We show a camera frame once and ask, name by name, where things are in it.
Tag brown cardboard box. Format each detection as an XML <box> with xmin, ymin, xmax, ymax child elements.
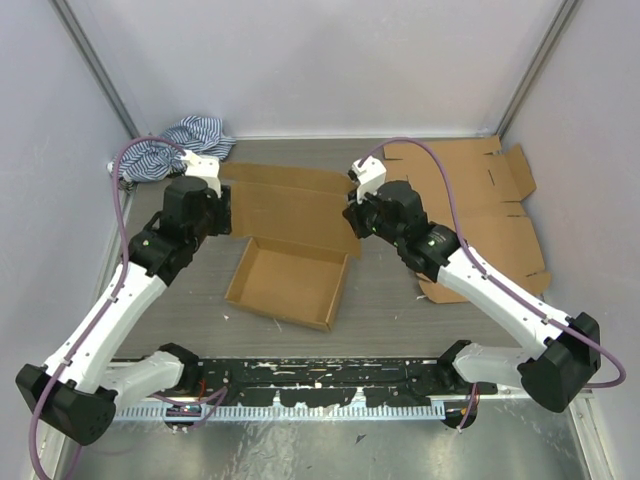
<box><xmin>220</xmin><ymin>163</ymin><xmax>361</xmax><ymax>331</ymax></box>

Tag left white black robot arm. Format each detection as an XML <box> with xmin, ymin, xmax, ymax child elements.
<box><xmin>16</xmin><ymin>176</ymin><xmax>231</xmax><ymax>446</ymax></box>

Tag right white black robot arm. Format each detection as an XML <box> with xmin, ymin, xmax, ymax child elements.
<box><xmin>343</xmin><ymin>181</ymin><xmax>601</xmax><ymax>413</ymax></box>

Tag slotted grey cable duct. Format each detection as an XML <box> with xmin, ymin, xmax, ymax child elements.
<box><xmin>115</xmin><ymin>398</ymin><xmax>446</xmax><ymax>423</ymax></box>

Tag blue striped crumpled cloth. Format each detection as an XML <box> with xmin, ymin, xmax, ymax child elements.
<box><xmin>118</xmin><ymin>115</ymin><xmax>236</xmax><ymax>190</ymax></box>

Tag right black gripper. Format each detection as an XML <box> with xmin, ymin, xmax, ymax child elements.
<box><xmin>345</xmin><ymin>180</ymin><xmax>405</xmax><ymax>246</ymax></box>

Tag stacked brown cardboard blanks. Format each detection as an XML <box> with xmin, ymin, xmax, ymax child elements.
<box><xmin>384</xmin><ymin>136</ymin><xmax>551</xmax><ymax>295</ymax></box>

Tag aluminium frame rail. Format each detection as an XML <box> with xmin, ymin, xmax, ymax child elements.
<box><xmin>496</xmin><ymin>357</ymin><xmax>593</xmax><ymax>410</ymax></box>

